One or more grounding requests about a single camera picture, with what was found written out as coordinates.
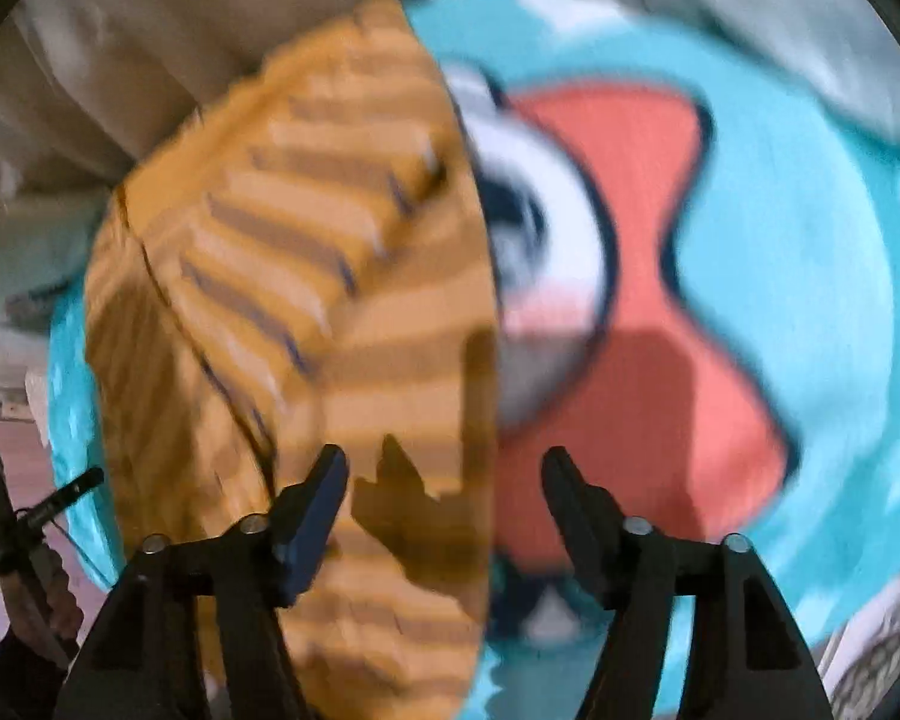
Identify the turquoise cartoon printed blanket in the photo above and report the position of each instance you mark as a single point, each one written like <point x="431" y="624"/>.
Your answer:
<point x="757" y="277"/>

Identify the black tripod stand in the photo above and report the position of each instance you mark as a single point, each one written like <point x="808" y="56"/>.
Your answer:
<point x="22" y="532"/>

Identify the beige curtain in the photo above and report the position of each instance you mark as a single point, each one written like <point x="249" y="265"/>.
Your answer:
<point x="82" y="90"/>

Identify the yellow striped small garment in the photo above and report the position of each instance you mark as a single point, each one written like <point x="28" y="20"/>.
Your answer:
<point x="292" y="300"/>

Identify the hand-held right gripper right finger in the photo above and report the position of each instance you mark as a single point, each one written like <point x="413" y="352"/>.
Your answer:
<point x="570" y="502"/>

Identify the patterned cloth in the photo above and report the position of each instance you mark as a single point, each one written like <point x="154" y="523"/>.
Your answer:
<point x="881" y="645"/>

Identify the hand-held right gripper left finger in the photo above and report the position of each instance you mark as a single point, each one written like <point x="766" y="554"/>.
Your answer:
<point x="316" y="517"/>

